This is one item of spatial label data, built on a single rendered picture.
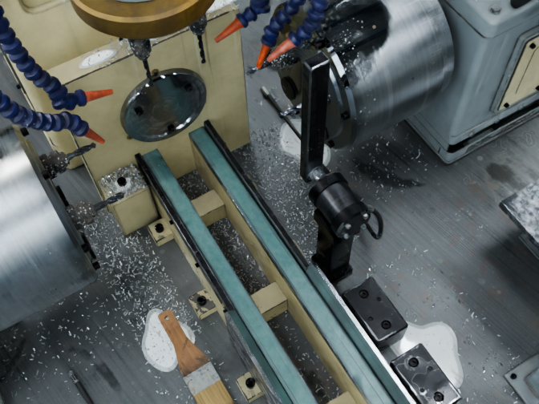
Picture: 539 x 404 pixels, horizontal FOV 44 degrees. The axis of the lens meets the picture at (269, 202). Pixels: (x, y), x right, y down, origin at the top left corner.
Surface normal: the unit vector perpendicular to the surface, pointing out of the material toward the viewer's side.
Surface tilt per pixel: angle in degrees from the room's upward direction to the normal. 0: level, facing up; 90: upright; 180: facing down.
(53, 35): 90
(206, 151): 0
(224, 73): 90
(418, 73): 66
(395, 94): 73
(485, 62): 90
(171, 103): 90
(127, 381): 0
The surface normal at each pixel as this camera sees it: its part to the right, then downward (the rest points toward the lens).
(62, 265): 0.48, 0.55
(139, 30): 0.05, 0.86
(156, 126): 0.51, 0.73
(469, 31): -0.86, 0.45
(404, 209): -0.03, -0.51
